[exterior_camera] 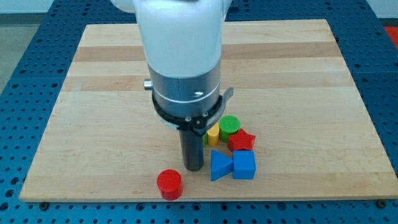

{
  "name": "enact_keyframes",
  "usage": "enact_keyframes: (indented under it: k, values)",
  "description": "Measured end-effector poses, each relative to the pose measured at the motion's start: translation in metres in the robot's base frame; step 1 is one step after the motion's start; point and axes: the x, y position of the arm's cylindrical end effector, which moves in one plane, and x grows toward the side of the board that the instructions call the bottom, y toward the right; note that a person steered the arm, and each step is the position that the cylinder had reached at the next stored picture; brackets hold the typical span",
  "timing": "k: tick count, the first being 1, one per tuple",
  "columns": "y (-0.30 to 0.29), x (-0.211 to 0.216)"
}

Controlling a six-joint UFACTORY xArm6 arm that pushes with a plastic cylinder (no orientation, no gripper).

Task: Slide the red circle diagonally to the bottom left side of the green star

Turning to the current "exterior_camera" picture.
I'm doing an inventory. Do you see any black clamp ring with lever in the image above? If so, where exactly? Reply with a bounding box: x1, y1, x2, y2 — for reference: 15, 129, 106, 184
151, 87, 234, 136

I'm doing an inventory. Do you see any red star block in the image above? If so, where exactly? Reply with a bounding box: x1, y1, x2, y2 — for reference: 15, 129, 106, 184
228, 128, 256, 152

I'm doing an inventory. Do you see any wooden board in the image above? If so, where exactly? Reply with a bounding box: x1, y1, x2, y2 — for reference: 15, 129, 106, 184
19, 20, 397, 202

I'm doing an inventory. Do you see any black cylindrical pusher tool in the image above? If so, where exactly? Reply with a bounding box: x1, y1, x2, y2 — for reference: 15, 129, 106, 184
179, 131, 204, 171

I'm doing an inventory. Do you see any blue cube block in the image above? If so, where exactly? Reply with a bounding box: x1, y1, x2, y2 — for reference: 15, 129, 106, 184
233, 151, 256, 180

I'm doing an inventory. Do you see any yellow block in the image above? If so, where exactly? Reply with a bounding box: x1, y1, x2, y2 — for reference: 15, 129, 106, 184
207, 123, 220, 146

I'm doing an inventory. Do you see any red cylinder block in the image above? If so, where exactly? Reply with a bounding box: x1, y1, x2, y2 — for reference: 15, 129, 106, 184
157, 169, 183, 201

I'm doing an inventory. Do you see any green cylinder block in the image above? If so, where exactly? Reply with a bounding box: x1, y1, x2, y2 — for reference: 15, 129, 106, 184
218, 115, 241, 142

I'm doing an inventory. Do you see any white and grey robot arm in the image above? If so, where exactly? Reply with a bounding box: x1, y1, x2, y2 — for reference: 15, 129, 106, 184
111, 0, 231, 118

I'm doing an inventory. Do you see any blue triangle block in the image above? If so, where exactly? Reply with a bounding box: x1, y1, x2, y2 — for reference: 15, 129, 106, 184
210, 150, 234, 181

